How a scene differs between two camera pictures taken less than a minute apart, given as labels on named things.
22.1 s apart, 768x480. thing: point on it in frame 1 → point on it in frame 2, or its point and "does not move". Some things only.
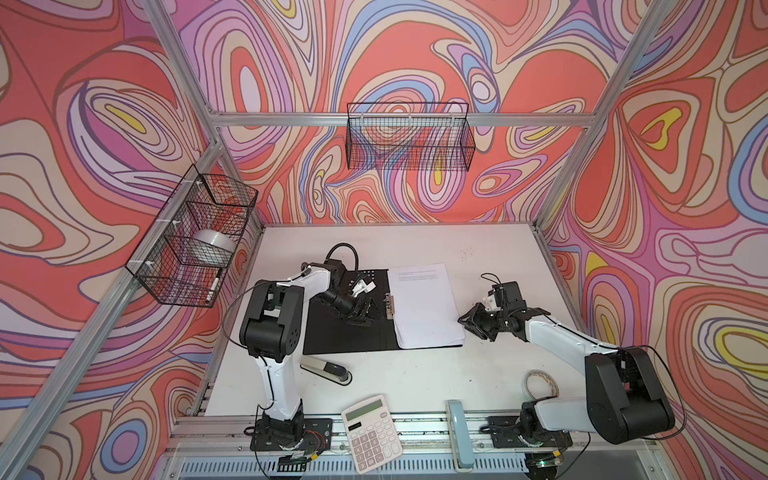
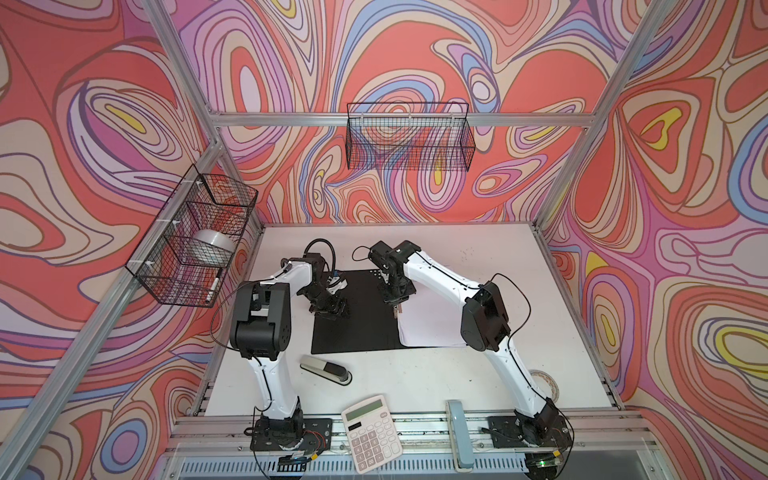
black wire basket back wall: (409, 136) does not move
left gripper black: (357, 313) → (334, 309)
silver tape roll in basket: (211, 247) does not move
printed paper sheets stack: (426, 314) does not move
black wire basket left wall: (187, 256) does not move
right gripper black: (473, 323) → (393, 300)
